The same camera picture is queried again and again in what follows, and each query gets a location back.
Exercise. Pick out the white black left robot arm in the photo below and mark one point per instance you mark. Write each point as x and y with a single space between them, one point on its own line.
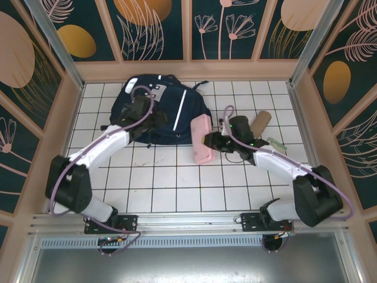
100 147

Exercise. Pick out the navy blue backpack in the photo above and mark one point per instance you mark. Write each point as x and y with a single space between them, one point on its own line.
176 100

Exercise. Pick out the aluminium side rail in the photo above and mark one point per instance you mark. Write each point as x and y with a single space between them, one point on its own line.
304 123

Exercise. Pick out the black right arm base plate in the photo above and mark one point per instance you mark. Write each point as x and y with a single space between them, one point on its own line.
250 221

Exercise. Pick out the brown cylindrical pencil case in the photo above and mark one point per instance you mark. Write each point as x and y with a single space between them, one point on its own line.
260 122

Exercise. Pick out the green cat notebook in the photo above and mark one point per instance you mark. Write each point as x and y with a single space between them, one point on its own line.
277 144

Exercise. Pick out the small connector board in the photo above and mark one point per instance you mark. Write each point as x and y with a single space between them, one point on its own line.
283 235
111 239

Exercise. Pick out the pink pencil case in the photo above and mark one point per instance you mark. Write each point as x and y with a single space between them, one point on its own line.
201 138

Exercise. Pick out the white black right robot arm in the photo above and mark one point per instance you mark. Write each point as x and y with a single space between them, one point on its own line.
277 165

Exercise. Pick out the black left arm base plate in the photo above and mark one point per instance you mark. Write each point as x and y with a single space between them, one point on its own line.
129 222

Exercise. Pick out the grey metal sheet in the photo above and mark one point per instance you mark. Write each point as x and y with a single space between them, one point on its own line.
188 265

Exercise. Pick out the aluminium corner post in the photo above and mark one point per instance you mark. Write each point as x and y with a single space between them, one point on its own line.
59 47
312 41

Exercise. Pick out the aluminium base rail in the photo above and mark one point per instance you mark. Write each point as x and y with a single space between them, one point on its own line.
188 221

